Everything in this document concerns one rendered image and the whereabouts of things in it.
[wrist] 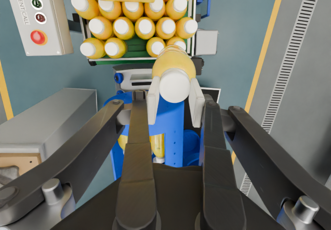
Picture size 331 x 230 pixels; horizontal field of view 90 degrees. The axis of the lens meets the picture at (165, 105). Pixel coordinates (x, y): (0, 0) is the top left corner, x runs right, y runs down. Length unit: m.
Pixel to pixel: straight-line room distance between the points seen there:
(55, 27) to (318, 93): 2.63
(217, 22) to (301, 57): 1.04
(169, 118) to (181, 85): 0.30
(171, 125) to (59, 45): 0.41
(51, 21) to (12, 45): 1.39
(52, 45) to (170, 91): 0.47
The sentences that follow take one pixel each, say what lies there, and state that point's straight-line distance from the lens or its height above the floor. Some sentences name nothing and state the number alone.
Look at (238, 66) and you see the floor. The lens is 1.94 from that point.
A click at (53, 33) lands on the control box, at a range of 0.62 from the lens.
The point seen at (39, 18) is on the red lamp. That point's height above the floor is 1.11.
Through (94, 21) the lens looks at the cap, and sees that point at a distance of 0.58.
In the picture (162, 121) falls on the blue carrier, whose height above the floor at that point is 1.22.
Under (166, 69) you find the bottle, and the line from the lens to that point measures 0.23.
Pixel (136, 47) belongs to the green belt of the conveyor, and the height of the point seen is 0.90.
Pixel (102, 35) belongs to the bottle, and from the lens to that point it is 0.61.
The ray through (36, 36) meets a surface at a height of 1.11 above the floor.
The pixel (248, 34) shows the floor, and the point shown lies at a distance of 1.96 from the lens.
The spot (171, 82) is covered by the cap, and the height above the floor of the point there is 1.47.
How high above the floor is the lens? 1.66
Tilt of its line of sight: 68 degrees down
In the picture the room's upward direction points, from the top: 160 degrees clockwise
